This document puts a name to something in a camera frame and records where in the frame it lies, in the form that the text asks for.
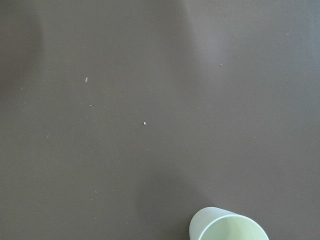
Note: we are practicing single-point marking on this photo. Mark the cream white cup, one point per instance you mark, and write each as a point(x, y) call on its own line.
point(213, 223)

